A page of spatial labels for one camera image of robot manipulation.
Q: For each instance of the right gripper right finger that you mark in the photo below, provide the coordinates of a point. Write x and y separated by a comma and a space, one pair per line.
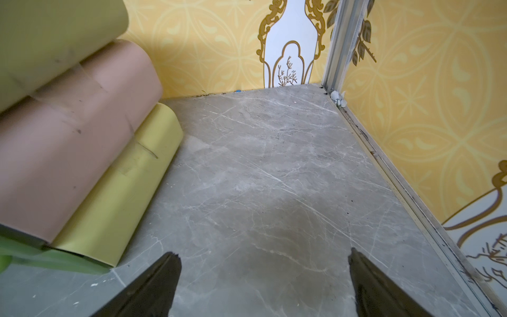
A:
376, 294

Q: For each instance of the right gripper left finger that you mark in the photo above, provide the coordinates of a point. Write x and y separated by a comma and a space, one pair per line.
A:
150, 294

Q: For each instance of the green drawer cabinet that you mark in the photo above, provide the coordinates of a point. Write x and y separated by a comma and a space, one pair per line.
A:
85, 139

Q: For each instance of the green bottom drawer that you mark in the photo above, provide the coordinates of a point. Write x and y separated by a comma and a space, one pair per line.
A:
15, 252

